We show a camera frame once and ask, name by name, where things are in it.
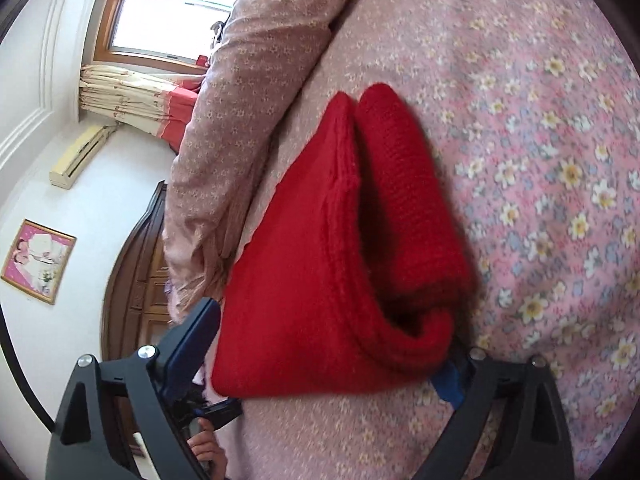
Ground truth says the person's left hand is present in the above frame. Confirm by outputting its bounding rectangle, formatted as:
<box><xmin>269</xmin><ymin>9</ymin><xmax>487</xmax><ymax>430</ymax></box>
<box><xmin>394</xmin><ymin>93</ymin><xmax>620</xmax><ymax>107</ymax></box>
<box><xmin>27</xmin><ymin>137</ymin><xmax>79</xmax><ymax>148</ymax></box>
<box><xmin>192</xmin><ymin>432</ymin><xmax>226</xmax><ymax>466</ymax></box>

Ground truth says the red knitted cardigan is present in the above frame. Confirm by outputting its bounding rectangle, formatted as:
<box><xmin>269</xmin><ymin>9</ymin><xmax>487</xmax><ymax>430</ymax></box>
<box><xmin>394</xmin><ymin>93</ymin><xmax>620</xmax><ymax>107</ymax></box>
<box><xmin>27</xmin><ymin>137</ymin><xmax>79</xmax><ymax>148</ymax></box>
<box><xmin>210</xmin><ymin>81</ymin><xmax>476</xmax><ymax>400</ymax></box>

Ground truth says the pink floral quilt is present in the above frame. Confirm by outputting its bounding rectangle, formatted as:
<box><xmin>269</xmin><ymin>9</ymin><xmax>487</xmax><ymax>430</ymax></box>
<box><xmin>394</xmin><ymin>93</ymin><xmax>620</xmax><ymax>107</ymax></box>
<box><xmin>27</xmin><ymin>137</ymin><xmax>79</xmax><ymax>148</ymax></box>
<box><xmin>162</xmin><ymin>0</ymin><xmax>386</xmax><ymax>326</ymax></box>

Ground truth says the cream and red curtain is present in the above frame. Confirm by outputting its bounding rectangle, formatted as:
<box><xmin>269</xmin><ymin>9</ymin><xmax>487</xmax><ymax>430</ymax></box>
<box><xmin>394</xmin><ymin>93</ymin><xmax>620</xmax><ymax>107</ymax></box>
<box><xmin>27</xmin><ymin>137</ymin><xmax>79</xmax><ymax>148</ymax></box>
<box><xmin>79</xmin><ymin>62</ymin><xmax>203</xmax><ymax>140</ymax></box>

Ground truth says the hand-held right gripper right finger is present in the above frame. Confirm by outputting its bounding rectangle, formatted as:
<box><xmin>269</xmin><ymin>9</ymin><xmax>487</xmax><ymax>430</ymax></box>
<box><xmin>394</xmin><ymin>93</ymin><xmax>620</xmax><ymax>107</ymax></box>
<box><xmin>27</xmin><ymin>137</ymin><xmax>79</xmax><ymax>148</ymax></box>
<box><xmin>415</xmin><ymin>347</ymin><xmax>576</xmax><ymax>480</ymax></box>

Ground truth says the thin black cable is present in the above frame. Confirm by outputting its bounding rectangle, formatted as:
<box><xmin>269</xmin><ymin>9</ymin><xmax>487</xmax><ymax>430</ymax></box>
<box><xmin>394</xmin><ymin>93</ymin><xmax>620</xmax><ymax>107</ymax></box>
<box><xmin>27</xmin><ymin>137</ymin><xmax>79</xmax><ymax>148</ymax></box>
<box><xmin>0</xmin><ymin>304</ymin><xmax>55</xmax><ymax>425</ymax></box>

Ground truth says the dark wooden headboard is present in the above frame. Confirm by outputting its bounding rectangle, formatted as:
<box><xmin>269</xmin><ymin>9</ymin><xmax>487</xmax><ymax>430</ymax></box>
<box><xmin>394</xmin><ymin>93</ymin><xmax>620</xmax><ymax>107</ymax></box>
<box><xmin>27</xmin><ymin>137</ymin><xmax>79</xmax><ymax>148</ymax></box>
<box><xmin>100</xmin><ymin>180</ymin><xmax>181</xmax><ymax>480</ymax></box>

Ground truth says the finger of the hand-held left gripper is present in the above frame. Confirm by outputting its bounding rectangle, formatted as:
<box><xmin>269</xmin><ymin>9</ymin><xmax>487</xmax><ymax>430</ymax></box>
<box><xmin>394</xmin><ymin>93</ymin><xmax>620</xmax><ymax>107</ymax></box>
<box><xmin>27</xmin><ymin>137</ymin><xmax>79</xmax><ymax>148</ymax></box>
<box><xmin>192</xmin><ymin>397</ymin><xmax>245</xmax><ymax>431</ymax></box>

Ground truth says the framed wall picture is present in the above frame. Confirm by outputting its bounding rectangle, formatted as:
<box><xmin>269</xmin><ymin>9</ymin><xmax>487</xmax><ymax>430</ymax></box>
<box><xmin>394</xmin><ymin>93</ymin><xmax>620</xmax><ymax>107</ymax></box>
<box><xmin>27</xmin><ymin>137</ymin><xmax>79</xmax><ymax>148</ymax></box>
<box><xmin>0</xmin><ymin>218</ymin><xmax>78</xmax><ymax>306</ymax></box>

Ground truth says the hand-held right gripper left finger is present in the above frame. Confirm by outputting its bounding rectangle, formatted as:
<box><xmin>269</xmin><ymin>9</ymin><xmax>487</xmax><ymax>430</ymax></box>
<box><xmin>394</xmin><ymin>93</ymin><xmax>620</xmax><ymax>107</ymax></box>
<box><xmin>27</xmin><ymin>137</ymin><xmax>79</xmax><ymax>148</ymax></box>
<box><xmin>45</xmin><ymin>297</ymin><xmax>223</xmax><ymax>480</ymax></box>

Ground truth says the cream air conditioner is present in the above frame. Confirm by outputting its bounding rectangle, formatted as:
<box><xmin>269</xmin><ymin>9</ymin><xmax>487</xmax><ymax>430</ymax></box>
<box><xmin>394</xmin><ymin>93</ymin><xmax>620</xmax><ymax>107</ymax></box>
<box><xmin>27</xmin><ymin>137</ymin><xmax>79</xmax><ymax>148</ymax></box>
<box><xmin>48</xmin><ymin>124</ymin><xmax>118</xmax><ymax>191</ymax></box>

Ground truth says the wooden framed window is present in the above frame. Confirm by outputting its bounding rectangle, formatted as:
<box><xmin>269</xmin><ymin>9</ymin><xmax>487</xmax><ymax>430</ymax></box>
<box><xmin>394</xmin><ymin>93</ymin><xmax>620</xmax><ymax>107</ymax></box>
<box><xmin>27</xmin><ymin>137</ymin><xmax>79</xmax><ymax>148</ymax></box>
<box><xmin>92</xmin><ymin>0</ymin><xmax>251</xmax><ymax>68</ymax></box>

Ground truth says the bed with pink floral sheet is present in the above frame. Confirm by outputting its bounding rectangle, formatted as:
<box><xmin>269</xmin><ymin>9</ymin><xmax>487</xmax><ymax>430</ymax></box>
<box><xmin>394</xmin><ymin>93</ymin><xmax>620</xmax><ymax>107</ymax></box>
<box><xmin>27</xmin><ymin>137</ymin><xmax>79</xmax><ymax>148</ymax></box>
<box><xmin>200</xmin><ymin>0</ymin><xmax>640</xmax><ymax>480</ymax></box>

